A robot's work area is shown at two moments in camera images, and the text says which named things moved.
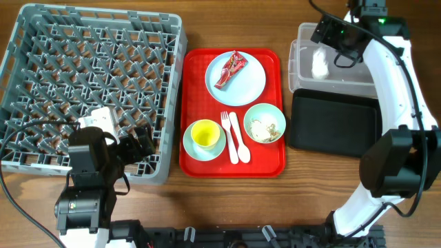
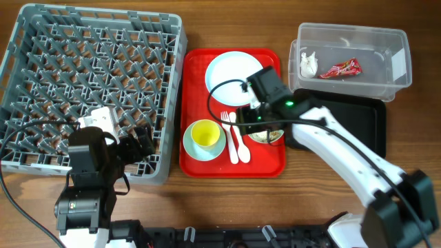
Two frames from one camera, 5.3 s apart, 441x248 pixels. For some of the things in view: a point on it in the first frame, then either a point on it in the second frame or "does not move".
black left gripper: [136, 154] does not move
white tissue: [320, 69] -> [309, 65]
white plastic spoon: [243, 153] does not move
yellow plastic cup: [205, 133] does not move
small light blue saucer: [203, 154] does not move
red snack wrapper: [234, 66] -> [349, 67]
